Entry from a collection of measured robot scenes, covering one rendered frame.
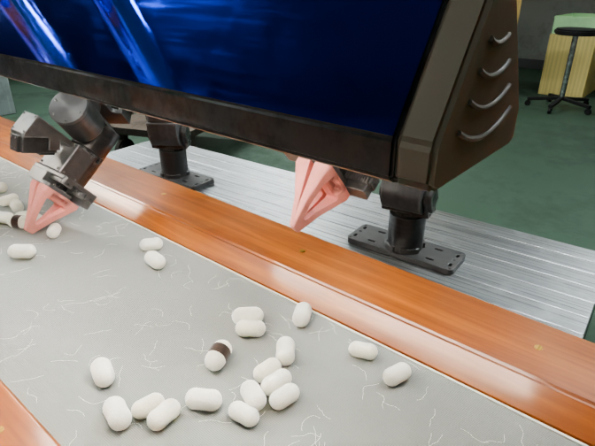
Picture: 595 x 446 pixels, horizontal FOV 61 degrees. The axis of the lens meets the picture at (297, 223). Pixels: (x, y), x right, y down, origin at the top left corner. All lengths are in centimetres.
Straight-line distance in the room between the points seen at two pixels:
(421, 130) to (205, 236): 61
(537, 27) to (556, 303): 687
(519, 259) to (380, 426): 52
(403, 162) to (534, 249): 82
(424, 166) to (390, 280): 48
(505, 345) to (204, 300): 35
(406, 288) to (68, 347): 39
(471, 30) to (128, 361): 49
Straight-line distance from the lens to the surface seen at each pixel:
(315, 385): 53
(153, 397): 51
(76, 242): 84
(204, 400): 50
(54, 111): 82
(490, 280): 87
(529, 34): 763
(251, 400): 49
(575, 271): 95
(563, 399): 54
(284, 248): 70
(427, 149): 17
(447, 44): 18
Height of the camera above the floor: 111
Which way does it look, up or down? 26 degrees down
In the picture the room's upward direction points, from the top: straight up
